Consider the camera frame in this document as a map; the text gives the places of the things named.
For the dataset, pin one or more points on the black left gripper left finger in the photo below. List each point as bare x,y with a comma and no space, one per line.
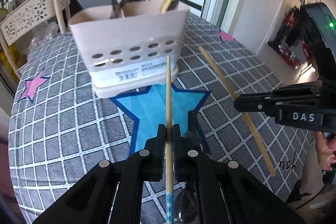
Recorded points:
111,192

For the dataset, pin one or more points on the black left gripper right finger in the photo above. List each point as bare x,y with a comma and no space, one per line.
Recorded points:
221,192

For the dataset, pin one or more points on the bamboo chopstick blue end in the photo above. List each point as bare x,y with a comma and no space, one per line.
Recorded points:
169,149

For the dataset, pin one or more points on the right hand pink nails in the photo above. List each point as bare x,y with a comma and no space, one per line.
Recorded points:
325,151

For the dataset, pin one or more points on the grey checked tablecloth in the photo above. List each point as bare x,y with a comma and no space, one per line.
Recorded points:
59,129

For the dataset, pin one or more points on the pink plastic utensil caddy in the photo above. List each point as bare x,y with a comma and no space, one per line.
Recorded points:
129,52

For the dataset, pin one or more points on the beige plastic storage rack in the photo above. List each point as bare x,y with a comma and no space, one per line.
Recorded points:
28,15

